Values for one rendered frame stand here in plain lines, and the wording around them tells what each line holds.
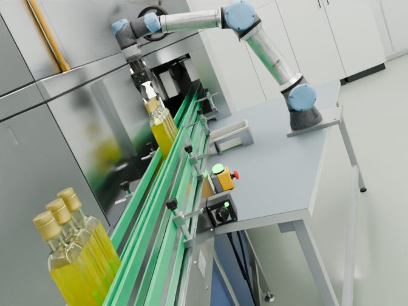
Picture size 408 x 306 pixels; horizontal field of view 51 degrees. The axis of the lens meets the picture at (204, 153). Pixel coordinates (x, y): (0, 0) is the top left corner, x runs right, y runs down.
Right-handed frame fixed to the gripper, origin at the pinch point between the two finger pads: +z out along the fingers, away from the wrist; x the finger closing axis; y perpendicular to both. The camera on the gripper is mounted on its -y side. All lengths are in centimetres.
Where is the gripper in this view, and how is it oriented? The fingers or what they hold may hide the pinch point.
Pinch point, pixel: (153, 99)
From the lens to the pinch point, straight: 193.3
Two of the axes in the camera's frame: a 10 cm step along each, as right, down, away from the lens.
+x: 9.2, -3.5, -1.6
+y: -0.5, 3.0, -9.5
